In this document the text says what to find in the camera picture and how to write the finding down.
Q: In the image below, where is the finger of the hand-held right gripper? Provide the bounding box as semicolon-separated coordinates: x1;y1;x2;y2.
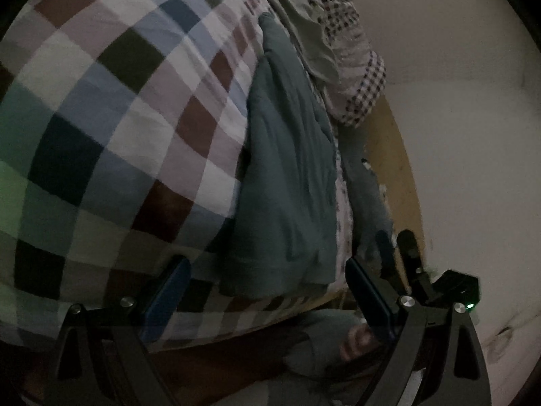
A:
375;230;400;282
396;229;440;305

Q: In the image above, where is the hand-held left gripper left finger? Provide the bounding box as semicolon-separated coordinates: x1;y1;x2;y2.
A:
44;256;193;406

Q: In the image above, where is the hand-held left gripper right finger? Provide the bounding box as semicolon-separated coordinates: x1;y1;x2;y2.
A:
344;256;493;406

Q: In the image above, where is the dark teal t-shirt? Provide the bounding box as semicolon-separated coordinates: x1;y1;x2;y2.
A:
220;10;339;299

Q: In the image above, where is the person's right hand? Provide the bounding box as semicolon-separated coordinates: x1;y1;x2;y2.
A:
338;323;381;362

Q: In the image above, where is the person's grey clothing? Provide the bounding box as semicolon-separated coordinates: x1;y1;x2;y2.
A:
283;309;385;394

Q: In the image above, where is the checkered duvet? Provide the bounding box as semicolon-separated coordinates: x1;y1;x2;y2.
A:
296;0;387;130

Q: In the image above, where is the checkered bed sheet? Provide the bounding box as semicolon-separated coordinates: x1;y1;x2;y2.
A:
0;0;356;347

